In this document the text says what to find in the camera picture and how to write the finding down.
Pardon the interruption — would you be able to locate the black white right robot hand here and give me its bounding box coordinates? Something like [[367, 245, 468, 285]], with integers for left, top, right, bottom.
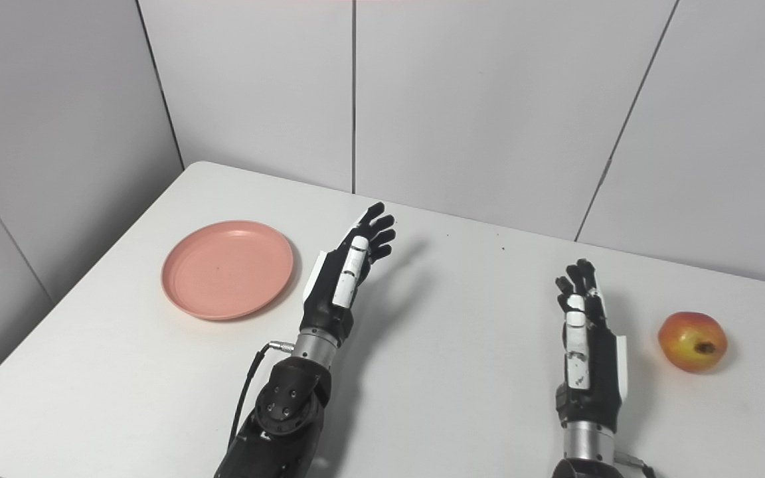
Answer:
[[554, 259, 629, 432]]

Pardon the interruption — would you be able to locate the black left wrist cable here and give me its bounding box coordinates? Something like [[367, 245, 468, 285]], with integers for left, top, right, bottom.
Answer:
[[228, 341, 297, 447]]

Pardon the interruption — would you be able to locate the pink round plate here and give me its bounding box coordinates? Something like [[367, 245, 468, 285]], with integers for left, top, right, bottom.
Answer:
[[161, 220, 295, 321]]

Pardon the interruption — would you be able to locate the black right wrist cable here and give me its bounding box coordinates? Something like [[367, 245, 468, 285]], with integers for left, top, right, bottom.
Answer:
[[614, 451, 657, 478]]

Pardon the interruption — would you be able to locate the red yellow pomegranate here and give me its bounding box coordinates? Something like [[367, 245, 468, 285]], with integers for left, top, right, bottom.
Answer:
[[657, 311, 728, 373]]

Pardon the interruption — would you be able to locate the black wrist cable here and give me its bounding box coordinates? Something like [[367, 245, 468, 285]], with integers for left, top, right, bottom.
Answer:
[[614, 451, 657, 478], [228, 341, 297, 447]]

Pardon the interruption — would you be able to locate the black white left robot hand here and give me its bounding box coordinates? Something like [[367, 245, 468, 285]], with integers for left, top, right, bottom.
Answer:
[[299, 202, 396, 346]]

